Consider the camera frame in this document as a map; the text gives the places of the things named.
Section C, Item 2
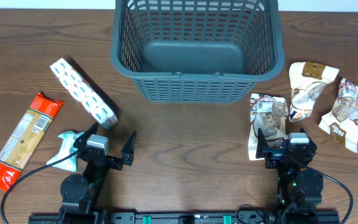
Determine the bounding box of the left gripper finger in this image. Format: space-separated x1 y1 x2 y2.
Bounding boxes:
73 123 99 149
121 131 137 166

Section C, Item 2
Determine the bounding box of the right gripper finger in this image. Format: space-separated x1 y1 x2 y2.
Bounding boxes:
255 128 269 158
299 128 312 144

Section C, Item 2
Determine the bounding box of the teal snack pouch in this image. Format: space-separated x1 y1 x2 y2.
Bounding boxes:
47 131 83 172

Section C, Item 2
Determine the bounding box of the mushroom pouch with label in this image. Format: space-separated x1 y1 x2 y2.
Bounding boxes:
248 93 288 161

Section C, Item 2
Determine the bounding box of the beige mushroom pouch brown header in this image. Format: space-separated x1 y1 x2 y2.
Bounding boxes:
289 62 339 122

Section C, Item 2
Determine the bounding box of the orange spaghetti packet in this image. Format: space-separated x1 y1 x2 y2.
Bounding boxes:
0 92 65 192

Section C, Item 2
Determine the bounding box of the tissue pack multipack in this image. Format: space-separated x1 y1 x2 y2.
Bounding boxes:
50 58 119 130

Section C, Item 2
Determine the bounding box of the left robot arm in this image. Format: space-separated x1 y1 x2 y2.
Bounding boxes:
58 123 137 224

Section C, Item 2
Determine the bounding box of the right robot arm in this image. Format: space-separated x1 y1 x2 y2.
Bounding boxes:
255 129 323 223

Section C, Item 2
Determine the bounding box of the grey plastic basket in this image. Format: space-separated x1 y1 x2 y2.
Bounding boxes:
111 0 285 103

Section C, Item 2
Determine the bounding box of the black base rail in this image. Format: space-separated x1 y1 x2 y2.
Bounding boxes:
28 208 341 224

